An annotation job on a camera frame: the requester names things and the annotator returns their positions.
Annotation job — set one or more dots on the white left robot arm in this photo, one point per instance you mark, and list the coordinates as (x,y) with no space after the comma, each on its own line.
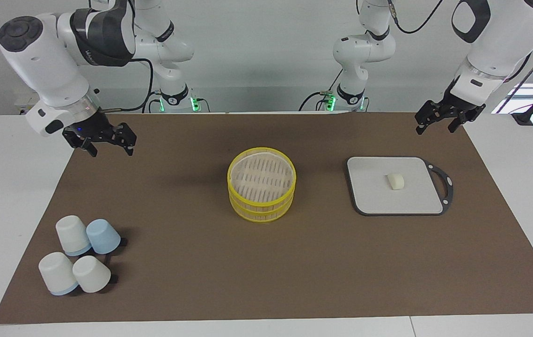
(495,42)

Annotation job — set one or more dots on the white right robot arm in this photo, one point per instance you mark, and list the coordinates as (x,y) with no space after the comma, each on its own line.
(41,61)

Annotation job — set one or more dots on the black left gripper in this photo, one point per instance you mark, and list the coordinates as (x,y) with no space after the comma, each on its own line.
(453,108)

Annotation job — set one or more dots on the yellow rimmed steamer tier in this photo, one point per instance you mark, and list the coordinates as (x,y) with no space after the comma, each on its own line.
(261,216)
(261,175)

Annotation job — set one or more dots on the white plastic cup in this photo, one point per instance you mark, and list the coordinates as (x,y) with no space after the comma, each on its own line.
(91,274)
(72,234)
(56,274)

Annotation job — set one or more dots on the light blue plastic cup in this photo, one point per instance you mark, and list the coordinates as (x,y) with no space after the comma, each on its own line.
(103,236)

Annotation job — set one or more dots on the brown table mat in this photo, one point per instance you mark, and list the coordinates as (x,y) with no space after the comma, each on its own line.
(247,271)

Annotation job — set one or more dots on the white socket box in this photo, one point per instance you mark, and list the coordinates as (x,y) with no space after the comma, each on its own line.
(25,100)

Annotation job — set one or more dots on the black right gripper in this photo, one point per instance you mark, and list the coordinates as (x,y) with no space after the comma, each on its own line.
(91,131)

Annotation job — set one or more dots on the white steamed bun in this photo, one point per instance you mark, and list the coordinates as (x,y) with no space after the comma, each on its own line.
(396,181)

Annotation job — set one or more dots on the grey cutting board black rim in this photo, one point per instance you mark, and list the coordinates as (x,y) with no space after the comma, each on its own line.
(388,196)

